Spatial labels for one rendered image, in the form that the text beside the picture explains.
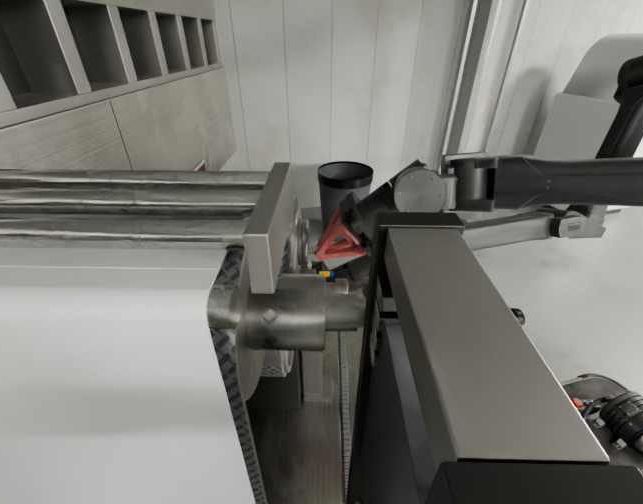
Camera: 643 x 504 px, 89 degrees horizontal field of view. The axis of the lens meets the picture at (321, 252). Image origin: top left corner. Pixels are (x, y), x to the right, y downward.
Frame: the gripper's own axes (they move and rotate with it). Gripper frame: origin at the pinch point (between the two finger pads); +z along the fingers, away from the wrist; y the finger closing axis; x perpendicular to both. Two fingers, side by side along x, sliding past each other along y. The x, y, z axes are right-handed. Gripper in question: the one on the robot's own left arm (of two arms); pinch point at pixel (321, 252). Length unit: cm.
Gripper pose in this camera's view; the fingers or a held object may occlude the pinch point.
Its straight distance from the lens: 51.8
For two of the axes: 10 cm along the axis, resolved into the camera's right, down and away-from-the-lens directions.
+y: 0.0, -5.4, 8.4
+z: -7.7, 5.4, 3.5
